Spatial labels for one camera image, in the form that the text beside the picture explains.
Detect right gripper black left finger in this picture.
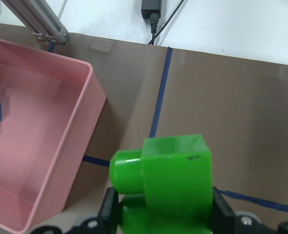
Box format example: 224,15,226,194
97,187,119,234

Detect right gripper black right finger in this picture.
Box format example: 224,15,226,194
211,187,235,234

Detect green toy block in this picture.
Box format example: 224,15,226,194
109,135,213,234

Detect pink plastic box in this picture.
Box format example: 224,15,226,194
0,39,106,234

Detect black power adapter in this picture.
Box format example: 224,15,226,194
141,0,162,19

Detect aluminium frame post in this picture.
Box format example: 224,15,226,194
3,0,69,45

